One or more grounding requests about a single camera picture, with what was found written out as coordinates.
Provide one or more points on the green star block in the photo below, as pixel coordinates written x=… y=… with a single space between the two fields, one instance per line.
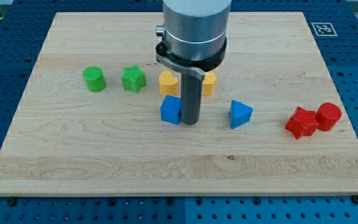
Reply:
x=133 y=78

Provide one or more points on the red star block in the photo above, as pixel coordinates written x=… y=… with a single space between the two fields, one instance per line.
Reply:
x=302 y=123

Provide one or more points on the blue cube block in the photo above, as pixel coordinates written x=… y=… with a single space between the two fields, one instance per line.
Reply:
x=170 y=110

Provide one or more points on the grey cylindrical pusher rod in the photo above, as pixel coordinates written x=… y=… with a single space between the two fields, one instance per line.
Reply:
x=191 y=91

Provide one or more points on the yellow heart block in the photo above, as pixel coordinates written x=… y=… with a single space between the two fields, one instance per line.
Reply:
x=168 y=84

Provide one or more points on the yellow block behind rod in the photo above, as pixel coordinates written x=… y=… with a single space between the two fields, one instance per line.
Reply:
x=209 y=83

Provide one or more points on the blue triangle block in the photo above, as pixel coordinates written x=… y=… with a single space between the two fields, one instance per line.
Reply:
x=239 y=114

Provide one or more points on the wooden board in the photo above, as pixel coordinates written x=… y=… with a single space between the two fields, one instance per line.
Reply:
x=67 y=141

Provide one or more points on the green cylinder block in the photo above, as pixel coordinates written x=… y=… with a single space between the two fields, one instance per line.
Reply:
x=94 y=78

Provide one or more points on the red cylinder block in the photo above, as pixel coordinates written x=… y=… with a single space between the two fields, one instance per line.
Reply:
x=327 y=115

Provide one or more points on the white fiducial marker tag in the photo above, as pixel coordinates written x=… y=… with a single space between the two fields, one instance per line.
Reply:
x=324 y=29

